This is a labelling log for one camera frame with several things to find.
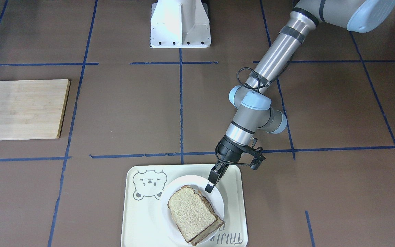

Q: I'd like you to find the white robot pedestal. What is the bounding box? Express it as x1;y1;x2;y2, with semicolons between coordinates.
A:
149;0;212;49

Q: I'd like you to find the cream bear tray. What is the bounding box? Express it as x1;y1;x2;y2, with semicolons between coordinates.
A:
121;164;248;247

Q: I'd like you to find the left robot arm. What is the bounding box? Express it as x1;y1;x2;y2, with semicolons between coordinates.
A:
205;0;395;193

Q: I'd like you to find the wooden cutting board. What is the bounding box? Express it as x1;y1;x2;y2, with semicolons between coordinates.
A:
0;79;70;140

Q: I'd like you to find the bread slice on plate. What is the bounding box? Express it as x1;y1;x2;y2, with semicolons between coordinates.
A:
181;185;225;246

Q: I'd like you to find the bread slice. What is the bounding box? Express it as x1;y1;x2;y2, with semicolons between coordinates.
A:
181;185;225;246
167;186;218;243

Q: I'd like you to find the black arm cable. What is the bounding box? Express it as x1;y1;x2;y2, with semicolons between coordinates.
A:
237;67;270;93

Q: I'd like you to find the white round plate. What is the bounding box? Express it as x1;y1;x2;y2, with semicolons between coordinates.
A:
158;175;225;247

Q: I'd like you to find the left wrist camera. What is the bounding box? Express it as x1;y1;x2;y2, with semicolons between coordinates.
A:
239;137;265;170

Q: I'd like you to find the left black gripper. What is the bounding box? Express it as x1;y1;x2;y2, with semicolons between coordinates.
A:
205;136;249;193

